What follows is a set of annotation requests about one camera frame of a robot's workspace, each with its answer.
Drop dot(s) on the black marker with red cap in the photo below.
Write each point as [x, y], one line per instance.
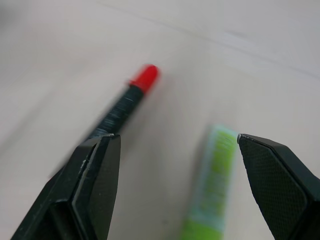
[127, 105]

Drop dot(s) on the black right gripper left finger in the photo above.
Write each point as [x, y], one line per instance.
[82, 190]

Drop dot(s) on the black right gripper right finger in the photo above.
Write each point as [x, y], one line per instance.
[280, 190]

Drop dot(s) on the green highlighter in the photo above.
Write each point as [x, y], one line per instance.
[212, 185]

